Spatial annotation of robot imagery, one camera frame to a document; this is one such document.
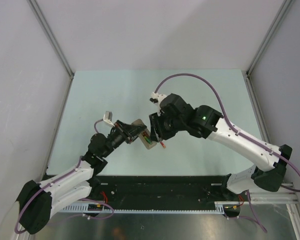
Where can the aluminium frame post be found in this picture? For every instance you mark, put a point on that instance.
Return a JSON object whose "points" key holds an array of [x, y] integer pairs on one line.
{"points": [[270, 34], [39, 15]]}

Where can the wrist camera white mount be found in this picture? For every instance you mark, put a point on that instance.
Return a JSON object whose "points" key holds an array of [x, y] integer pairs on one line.
{"points": [[107, 118], [156, 99]]}

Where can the left aluminium frame post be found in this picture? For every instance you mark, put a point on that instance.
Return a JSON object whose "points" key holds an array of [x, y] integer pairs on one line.
{"points": [[39, 15]]}

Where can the right aluminium frame post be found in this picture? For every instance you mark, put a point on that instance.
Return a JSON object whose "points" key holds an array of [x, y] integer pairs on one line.
{"points": [[270, 34]]}

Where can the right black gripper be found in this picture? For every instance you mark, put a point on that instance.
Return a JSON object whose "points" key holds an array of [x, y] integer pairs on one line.
{"points": [[157, 134]]}

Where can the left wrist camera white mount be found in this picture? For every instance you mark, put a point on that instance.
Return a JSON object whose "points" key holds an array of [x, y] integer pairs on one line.
{"points": [[107, 118]]}

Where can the white remote control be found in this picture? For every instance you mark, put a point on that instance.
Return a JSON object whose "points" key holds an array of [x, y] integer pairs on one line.
{"points": [[146, 133]]}

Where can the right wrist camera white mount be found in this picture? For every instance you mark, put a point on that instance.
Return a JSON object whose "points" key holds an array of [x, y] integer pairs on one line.
{"points": [[156, 99]]}

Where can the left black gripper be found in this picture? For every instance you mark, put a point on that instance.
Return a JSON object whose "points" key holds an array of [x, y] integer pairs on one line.
{"points": [[127, 130]]}

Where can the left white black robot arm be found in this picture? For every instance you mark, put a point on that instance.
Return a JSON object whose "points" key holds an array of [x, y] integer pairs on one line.
{"points": [[39, 201]]}

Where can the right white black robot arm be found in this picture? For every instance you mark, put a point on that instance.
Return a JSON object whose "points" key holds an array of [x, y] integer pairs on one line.
{"points": [[175, 115]]}

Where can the green battery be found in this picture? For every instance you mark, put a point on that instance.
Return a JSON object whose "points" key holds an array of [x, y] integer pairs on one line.
{"points": [[149, 141]]}

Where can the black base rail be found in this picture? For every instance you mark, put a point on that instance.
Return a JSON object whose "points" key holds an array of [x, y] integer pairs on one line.
{"points": [[162, 193]]}

